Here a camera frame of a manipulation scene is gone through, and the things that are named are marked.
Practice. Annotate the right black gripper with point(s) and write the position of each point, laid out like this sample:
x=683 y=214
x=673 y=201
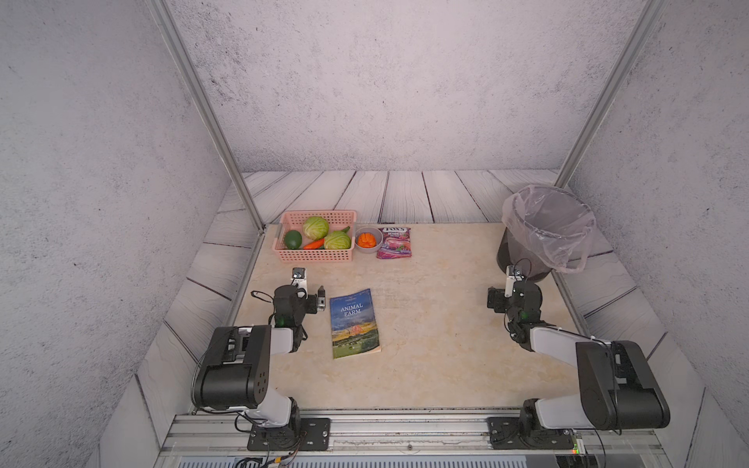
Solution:
x=496 y=295

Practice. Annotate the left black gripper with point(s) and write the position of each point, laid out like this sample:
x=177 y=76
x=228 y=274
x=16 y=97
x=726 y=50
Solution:
x=310 y=301

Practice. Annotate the Animal Farm paperback book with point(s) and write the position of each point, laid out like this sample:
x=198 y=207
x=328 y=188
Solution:
x=354 y=328

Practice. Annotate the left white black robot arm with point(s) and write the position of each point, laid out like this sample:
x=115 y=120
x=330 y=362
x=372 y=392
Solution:
x=234 y=374

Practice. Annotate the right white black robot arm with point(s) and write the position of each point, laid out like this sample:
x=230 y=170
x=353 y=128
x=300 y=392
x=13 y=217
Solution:
x=617 y=388

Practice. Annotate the orange carrot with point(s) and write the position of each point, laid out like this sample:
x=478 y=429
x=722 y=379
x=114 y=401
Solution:
x=315 y=245

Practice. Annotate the dark green avocado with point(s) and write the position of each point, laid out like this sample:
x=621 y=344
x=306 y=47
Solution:
x=293 y=240

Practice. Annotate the green cabbage front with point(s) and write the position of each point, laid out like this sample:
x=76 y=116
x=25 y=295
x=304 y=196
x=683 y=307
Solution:
x=337 y=240

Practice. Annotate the green cabbage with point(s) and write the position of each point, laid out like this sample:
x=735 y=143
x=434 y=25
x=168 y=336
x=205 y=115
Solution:
x=337 y=240
x=315 y=228

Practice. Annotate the green cabbage back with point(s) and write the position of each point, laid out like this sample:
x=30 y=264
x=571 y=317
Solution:
x=315 y=228

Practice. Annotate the black bin with plastic liner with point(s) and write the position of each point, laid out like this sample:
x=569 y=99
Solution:
x=546 y=229

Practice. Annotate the pink plastic basket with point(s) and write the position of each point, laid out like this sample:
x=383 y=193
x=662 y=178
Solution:
x=338 y=220

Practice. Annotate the small bowl with orange food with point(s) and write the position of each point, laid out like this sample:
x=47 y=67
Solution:
x=368 y=239

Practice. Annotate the purple snack packet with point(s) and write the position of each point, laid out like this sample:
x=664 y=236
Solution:
x=396 y=243

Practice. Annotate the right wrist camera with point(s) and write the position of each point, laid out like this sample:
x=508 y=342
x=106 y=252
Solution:
x=514 y=273

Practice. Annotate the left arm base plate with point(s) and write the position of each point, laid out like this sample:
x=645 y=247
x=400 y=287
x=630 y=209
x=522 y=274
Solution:
x=303 y=434

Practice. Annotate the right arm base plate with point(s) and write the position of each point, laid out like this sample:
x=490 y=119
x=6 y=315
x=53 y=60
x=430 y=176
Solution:
x=521 y=436

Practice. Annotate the front aluminium rail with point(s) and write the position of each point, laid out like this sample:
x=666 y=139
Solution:
x=409 y=432

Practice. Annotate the left aluminium frame post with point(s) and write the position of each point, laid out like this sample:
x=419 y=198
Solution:
x=170 y=33

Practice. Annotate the aluminium frame post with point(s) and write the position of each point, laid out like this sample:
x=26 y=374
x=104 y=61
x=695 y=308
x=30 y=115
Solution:
x=170 y=33
x=622 y=67

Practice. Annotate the right aluminium frame post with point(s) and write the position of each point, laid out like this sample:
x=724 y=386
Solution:
x=622 y=67

